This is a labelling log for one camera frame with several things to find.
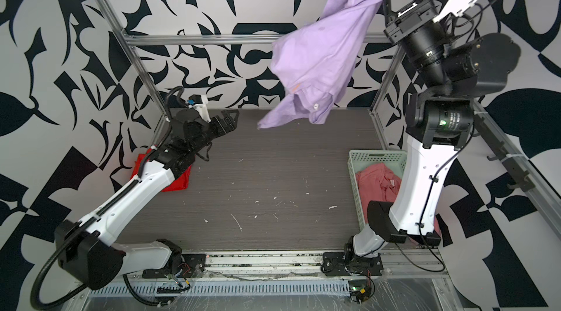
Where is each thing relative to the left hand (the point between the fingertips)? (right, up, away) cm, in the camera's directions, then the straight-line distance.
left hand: (231, 110), depth 73 cm
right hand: (+30, +15, -40) cm, 53 cm away
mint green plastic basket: (+67, -20, +25) cm, 74 cm away
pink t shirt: (+54, -27, +14) cm, 62 cm away
